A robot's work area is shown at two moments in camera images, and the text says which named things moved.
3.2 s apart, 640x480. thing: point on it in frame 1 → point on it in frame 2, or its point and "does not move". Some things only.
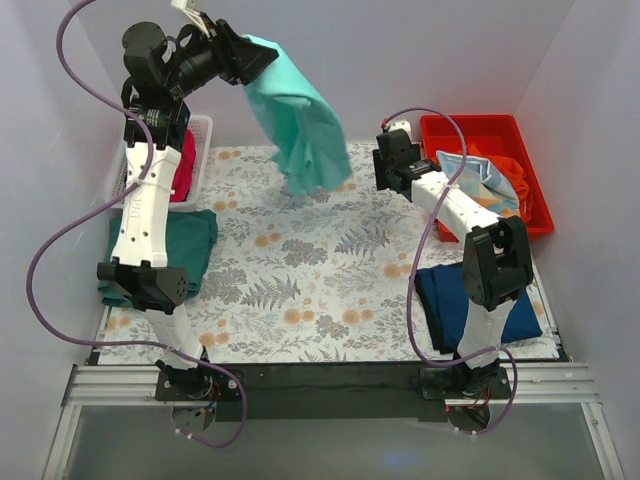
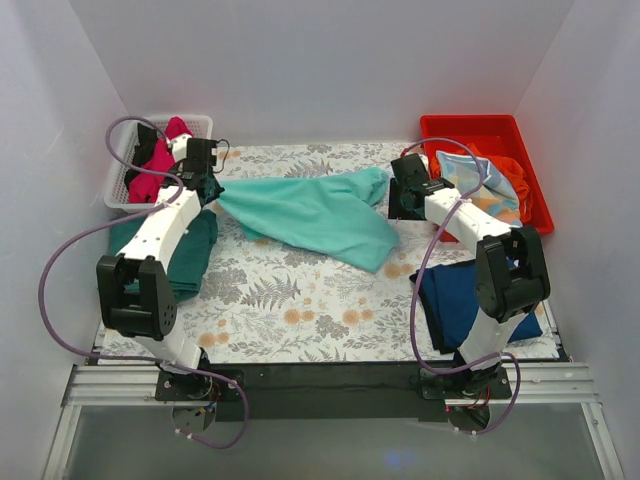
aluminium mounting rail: [567, 384] does not move
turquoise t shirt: [311, 145] → [334, 214]
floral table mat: [321, 278] does not move
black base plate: [313, 394] does not move
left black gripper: [228, 53] → [210, 186]
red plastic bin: [499, 134] does not move
